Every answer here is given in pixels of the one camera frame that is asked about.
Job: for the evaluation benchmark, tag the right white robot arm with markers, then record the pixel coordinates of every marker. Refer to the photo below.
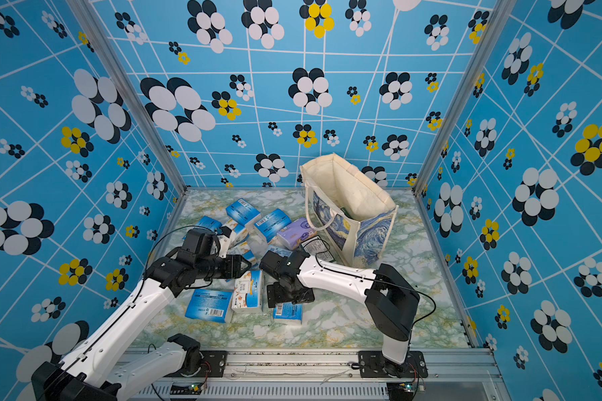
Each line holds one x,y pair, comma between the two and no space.
389,299

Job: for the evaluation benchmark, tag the blue tissue pack back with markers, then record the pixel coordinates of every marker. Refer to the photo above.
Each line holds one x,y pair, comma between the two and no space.
244,213

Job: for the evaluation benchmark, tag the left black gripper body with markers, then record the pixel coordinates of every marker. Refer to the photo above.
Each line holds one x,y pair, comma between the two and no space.
229,266

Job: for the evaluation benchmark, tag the orange white tissue pack back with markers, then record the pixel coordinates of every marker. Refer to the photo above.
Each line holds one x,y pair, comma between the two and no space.
232,234

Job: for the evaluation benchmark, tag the blue tissue pack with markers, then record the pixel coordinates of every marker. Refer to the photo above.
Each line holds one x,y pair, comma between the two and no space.
209,224
210,305
271,224
288,313
244,213

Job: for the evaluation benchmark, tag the orange white tissue pack front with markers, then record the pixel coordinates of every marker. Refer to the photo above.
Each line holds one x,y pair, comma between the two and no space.
247,296

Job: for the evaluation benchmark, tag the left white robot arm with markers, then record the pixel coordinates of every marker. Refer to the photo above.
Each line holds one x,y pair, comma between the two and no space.
89,371

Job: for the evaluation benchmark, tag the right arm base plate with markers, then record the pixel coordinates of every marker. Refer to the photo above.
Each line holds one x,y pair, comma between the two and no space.
373,365

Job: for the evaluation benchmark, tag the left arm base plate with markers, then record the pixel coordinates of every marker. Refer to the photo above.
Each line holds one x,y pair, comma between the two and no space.
204,364

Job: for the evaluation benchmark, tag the aluminium front rail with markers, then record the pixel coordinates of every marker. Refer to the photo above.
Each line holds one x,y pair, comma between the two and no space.
333,374

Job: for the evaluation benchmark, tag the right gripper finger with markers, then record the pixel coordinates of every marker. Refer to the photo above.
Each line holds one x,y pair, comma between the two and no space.
276,294
303,295

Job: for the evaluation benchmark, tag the purple tissue pack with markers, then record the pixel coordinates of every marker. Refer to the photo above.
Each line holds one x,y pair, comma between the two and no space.
296,233

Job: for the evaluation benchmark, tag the orange white tissue pack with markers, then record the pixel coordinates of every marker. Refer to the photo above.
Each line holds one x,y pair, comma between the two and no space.
247,296
232,234

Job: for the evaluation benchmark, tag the cream canvas tote bag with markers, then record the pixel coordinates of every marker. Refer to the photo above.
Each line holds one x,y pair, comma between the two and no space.
355,212

